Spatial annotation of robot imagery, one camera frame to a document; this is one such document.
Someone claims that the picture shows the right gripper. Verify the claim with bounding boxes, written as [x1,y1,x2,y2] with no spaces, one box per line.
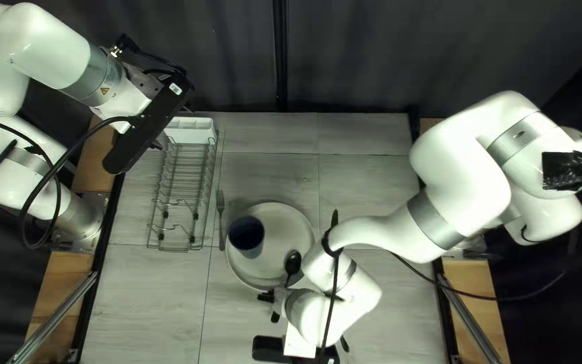
[258,288,350,360]

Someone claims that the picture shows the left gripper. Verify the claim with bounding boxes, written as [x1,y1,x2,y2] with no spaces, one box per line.
[91,76,165,133]

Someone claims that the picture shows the black spoon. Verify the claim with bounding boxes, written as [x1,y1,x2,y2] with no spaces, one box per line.
[282,250,303,291]

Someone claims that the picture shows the dark blue cup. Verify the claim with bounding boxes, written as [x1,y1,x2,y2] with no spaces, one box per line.
[227,216,266,260]

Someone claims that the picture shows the black fork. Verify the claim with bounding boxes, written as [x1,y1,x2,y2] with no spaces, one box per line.
[215,189,227,252]

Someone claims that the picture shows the pale plate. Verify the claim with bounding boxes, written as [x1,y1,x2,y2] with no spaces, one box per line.
[224,201,318,292]

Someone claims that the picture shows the white cutlery holder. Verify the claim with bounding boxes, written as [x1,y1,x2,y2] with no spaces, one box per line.
[162,116,218,147]

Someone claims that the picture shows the black cable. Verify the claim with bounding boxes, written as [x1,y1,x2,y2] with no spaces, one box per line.
[320,238,575,355]
[0,115,137,249]
[114,34,191,82]

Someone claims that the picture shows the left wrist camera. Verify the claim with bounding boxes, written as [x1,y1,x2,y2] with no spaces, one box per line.
[102,71,193,176]

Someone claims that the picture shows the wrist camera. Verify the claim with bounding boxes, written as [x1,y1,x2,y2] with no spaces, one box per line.
[102,71,193,176]
[252,335,341,364]

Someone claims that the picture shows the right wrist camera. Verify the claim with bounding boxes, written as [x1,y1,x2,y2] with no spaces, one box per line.
[252,335,341,364]

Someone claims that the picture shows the wire dish rack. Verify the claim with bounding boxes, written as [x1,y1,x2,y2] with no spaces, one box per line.
[146,132,219,252]

